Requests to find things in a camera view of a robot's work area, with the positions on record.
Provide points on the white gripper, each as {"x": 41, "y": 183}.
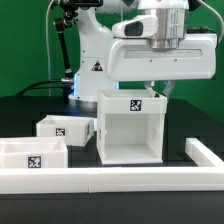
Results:
{"x": 132, "y": 56}

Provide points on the white drawer cabinet box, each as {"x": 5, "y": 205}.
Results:
{"x": 130, "y": 126}

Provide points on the white drawer back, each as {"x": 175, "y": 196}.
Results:
{"x": 76, "y": 131}

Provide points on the white drawer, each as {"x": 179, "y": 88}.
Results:
{"x": 33, "y": 152}
{"x": 76, "y": 131}

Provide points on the white L-shaped fence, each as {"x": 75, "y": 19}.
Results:
{"x": 206, "y": 175}

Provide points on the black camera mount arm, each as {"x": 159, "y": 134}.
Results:
{"x": 64, "y": 40}

